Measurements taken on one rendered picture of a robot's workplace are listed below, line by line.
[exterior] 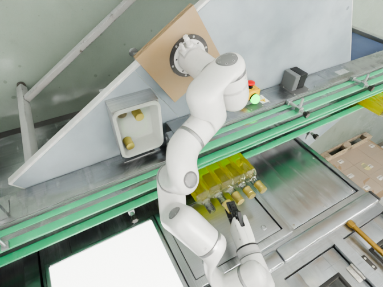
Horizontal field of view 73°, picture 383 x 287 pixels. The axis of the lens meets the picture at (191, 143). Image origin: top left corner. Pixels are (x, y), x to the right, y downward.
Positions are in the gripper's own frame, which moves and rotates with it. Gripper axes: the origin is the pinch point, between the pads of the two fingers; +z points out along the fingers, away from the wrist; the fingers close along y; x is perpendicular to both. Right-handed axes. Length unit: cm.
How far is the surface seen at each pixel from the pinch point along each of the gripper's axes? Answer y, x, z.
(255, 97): 19, -24, 40
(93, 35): 33, 43, 90
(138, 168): 4.0, 31.3, 24.3
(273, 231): -14.2, -18.2, -5.8
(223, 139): 12.1, -4.1, 24.7
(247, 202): -14.2, -13.0, 9.6
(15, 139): -18, 97, 80
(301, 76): 22, -51, 49
